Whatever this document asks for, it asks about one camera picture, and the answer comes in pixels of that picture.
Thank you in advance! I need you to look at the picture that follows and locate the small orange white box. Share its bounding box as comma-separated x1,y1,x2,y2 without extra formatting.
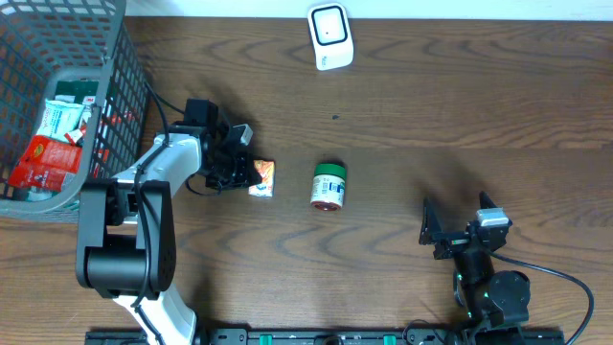
248,160,276,197

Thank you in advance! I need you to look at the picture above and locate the white teal wipes packet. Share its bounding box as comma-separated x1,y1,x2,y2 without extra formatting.
35,100,85,143

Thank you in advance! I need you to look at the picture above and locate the green 3M cloth package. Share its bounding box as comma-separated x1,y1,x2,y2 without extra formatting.
54,80,99,104

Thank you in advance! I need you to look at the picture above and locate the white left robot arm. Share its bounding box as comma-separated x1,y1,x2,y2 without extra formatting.
76,99,261,345

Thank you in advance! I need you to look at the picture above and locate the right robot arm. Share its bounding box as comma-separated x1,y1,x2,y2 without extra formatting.
419,192,531,329

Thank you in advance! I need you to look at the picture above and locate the white barcode scanner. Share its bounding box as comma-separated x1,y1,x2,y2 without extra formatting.
307,3,354,71

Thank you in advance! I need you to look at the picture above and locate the green lid jar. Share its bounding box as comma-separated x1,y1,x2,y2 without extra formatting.
310,163,347,211

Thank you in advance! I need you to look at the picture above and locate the red snack bag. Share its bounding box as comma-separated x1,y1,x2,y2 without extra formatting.
8,135,81,192

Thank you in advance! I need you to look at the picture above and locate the grey plastic mesh basket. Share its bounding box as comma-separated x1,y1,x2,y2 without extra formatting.
1,0,149,223

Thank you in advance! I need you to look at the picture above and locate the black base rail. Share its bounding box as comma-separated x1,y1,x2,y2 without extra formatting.
84,327,566,345

